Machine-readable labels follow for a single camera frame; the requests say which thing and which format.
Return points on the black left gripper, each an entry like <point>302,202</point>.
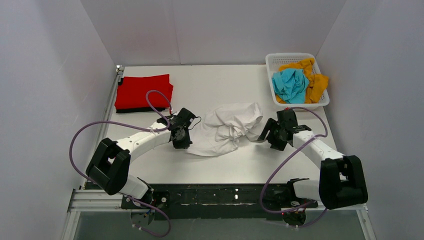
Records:
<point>185,141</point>

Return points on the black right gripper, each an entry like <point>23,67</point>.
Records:
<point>273,133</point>

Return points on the white t shirt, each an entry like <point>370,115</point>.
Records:
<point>221,129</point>

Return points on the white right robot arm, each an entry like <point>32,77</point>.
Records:
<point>341,181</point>

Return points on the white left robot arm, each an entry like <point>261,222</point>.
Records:
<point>110,164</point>

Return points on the light blue crumpled t shirt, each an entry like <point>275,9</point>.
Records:
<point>290,85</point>

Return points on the white plastic basket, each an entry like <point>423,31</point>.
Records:
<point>275,62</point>

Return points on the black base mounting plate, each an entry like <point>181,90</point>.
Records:
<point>223,201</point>

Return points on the mustard yellow crumpled t shirt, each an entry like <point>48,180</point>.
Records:
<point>299,83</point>

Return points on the red folded t shirt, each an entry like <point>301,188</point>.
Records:
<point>138,92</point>

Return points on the aluminium frame rail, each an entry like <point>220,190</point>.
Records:
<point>92,200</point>

